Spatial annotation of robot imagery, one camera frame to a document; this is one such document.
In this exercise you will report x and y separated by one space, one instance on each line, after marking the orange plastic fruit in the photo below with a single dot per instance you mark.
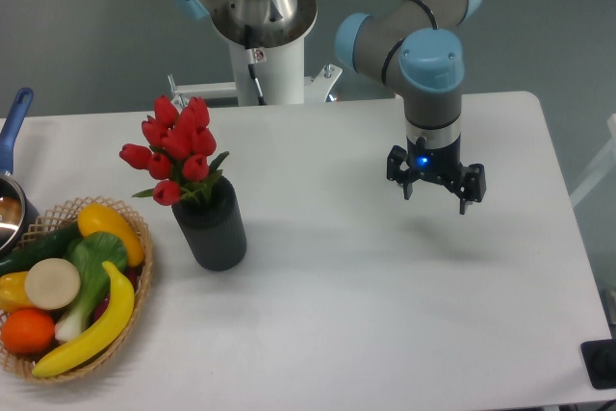
28 331

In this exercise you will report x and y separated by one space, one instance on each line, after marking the blue handled saucepan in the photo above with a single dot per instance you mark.
17 211

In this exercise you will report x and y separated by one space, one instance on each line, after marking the black device at table edge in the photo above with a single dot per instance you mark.
599 361

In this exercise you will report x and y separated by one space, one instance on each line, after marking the white frame at right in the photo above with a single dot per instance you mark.
596 170

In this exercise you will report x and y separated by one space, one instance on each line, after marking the beige round mushroom toy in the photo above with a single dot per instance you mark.
52 283

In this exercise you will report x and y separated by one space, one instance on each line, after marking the green cucumber toy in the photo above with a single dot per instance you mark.
50 245

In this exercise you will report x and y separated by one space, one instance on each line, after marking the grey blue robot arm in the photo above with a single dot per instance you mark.
412 52

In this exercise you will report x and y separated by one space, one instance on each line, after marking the yellow plastic banana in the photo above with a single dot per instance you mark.
99 335

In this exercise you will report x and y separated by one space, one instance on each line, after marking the green bok choy toy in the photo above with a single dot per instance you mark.
87 255

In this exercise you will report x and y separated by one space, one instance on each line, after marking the red tulip bouquet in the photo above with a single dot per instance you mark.
179 154

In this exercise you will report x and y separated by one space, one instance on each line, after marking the woven wicker basket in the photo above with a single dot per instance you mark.
140 258

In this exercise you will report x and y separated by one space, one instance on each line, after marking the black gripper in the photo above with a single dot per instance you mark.
440 166

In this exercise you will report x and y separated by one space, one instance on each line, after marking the yellow bell pepper toy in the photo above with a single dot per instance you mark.
13 296

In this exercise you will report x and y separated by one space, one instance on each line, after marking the dark grey ribbed vase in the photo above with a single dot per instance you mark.
216 235

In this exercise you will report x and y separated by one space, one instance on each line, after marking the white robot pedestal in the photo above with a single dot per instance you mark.
265 76

